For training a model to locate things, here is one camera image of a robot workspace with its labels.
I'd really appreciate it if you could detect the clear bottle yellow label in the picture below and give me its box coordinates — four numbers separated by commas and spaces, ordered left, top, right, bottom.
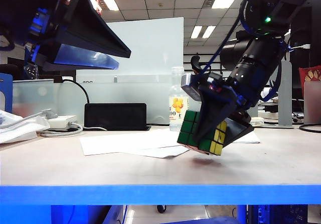
168, 67, 190, 132

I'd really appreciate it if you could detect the black office chair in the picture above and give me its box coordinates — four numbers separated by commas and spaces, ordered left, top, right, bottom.
190, 55, 209, 74

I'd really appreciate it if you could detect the red gold patterned cushion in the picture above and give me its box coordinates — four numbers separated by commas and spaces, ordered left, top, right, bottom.
298, 65, 321, 89

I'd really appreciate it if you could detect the white power adapter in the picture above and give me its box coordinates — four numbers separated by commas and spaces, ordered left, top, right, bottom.
47, 115, 77, 130

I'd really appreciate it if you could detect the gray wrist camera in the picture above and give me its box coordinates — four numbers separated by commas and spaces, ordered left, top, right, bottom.
180, 73, 203, 102

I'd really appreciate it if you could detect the small white fan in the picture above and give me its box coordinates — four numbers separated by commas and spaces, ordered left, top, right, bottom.
260, 87, 273, 100

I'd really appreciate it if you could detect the black power cable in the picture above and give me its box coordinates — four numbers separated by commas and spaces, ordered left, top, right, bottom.
54, 76, 90, 104

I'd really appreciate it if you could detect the multicoloured Rubik's cube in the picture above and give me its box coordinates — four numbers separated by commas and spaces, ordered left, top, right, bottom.
177, 109, 228, 157

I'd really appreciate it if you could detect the black rectangular box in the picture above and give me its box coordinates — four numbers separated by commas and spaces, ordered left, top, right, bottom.
83, 103, 152, 132

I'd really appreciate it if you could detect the blue flag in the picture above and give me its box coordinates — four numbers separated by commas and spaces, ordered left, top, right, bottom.
24, 63, 39, 80

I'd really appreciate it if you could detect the white USB cable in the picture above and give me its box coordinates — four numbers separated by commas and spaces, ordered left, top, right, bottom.
288, 44, 311, 51

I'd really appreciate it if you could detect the frosted plastic panel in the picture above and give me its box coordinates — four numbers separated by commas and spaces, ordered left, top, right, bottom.
303, 81, 321, 125

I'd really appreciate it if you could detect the white plastic bag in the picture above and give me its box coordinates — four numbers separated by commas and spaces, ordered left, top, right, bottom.
0, 109, 51, 145

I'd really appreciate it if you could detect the white board panel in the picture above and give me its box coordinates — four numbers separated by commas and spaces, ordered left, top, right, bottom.
76, 17, 185, 84

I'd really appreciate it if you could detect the gray plug cable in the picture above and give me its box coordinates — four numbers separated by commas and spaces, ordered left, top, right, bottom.
0, 108, 59, 130

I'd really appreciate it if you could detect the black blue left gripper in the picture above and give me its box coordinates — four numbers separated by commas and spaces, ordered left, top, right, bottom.
24, 0, 132, 72

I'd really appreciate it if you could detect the frosted desk partition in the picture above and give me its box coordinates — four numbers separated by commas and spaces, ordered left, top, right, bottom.
12, 79, 201, 126

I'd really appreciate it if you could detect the tall black cabinet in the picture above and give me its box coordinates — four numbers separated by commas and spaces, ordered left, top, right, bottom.
288, 0, 321, 101

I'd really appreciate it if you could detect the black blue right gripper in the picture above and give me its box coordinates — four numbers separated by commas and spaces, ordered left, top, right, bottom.
193, 72, 254, 148

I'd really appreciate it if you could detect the gray metal bookend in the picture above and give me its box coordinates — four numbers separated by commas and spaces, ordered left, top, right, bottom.
250, 60, 293, 129

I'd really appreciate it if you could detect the black shelf rack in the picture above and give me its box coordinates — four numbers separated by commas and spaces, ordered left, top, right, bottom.
183, 52, 226, 79

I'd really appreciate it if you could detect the large white paper sheet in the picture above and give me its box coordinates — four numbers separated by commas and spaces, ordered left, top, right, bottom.
79, 129, 199, 157

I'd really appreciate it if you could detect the blue bookend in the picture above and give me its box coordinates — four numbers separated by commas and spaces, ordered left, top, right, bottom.
0, 73, 14, 114

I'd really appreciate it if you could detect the thick black cable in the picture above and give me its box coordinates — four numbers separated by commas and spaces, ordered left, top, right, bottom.
298, 123, 321, 134

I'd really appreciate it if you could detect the looped gray cable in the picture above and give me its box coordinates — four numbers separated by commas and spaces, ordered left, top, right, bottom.
37, 122, 108, 138

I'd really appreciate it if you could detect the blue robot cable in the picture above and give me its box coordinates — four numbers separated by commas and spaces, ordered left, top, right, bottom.
194, 0, 254, 78

